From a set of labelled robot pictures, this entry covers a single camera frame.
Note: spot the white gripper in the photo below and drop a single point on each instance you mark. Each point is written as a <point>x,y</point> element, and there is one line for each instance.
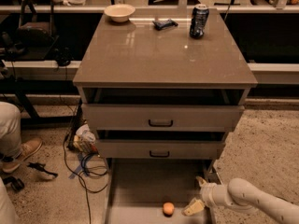
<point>207,191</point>

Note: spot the orange fruit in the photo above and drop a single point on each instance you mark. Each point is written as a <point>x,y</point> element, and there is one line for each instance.
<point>168,209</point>

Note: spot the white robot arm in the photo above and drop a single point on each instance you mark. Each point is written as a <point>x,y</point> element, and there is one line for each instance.
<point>241,196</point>

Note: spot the bottom open grey drawer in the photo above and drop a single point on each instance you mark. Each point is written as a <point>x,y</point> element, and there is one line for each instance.
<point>139,187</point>

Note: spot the middle grey drawer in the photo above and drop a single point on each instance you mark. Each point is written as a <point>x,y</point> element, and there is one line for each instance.
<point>201,150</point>

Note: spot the top grey drawer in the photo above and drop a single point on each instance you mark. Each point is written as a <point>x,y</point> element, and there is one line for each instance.
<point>180,118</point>

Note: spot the grey drawer cabinet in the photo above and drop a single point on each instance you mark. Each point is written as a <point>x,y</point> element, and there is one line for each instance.
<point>135,64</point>

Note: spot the crumpled snack bags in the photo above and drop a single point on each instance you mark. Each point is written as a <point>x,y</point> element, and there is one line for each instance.
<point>84,140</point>

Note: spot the black clamp tool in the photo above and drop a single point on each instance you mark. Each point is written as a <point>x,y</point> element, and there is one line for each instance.
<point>41,168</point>

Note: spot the dark blue soda can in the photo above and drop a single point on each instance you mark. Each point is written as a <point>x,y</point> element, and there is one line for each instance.
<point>199,18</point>

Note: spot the white ceramic bowl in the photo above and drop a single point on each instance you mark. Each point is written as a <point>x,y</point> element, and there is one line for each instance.
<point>119,12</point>

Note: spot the beige trouser leg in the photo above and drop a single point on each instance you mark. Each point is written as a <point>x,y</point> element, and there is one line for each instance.
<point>10,130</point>

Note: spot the black bag on shelf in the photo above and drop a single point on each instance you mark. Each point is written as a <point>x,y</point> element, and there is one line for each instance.
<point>31,31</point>

